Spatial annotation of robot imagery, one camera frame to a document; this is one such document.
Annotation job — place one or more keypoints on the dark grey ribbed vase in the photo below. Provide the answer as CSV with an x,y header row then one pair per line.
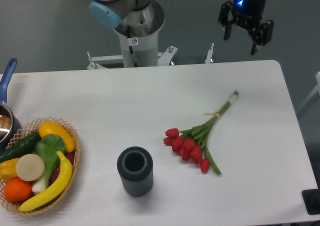
x,y
135,168

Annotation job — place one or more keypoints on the yellow squash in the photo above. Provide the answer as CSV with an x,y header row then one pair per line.
x,y
52,128

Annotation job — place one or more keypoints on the woven wicker basket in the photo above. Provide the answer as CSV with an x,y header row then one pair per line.
x,y
26,130

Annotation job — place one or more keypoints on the orange fruit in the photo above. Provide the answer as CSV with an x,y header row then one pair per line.
x,y
17,190

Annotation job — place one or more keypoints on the beige round disc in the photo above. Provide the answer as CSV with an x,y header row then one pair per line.
x,y
30,167

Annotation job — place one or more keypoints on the red tulip bouquet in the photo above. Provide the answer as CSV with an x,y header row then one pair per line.
x,y
192,144

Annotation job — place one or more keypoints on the silver robot arm blue cap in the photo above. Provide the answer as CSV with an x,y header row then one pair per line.
x,y
141,18

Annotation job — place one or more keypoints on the blue handled saucepan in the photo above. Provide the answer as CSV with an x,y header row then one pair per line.
x,y
9,124

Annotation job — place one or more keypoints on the black device at table edge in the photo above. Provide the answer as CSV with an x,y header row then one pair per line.
x,y
311,198

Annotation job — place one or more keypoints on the red purple vegetable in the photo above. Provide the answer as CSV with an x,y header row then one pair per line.
x,y
71,157

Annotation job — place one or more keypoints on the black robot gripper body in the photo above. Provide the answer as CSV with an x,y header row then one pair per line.
x,y
247,14

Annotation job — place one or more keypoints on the green bok choy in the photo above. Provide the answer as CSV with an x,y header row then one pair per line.
x,y
47,149

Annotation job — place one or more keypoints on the white furniture frame right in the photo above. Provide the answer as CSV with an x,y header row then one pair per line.
x,y
310,99

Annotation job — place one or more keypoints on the green cucumber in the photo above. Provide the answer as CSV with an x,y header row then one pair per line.
x,y
22,147

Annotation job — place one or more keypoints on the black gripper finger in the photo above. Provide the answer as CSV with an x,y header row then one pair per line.
x,y
223,19
262,35

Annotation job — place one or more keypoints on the yellow bell pepper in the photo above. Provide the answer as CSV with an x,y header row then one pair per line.
x,y
8,169

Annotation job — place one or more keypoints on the yellow banana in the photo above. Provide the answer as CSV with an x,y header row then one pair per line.
x,y
54,190

